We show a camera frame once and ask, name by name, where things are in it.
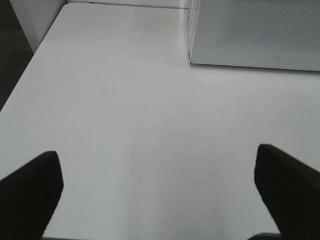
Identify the white microwave oven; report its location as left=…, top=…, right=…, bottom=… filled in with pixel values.
left=187, top=0, right=201, bottom=60

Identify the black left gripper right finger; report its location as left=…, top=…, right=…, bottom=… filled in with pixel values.
left=254, top=144, right=320, bottom=240

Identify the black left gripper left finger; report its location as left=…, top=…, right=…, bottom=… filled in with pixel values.
left=0, top=151, right=64, bottom=240

